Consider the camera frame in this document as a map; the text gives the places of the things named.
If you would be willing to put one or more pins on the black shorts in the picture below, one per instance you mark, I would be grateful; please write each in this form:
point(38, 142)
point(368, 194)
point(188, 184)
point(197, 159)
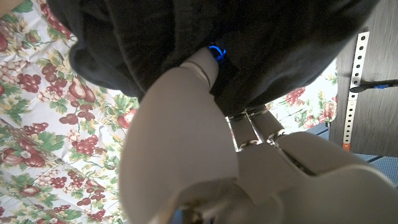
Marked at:
point(186, 25)

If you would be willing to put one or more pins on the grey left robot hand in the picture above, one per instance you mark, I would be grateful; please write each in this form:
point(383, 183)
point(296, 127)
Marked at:
point(186, 146)

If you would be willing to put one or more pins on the white perforated metal strip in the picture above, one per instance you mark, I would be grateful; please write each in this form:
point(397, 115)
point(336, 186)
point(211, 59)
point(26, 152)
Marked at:
point(360, 56)

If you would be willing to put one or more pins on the floral fruit print backdrop cloth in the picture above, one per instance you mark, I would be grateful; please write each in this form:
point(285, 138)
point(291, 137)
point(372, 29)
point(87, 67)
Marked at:
point(46, 124)

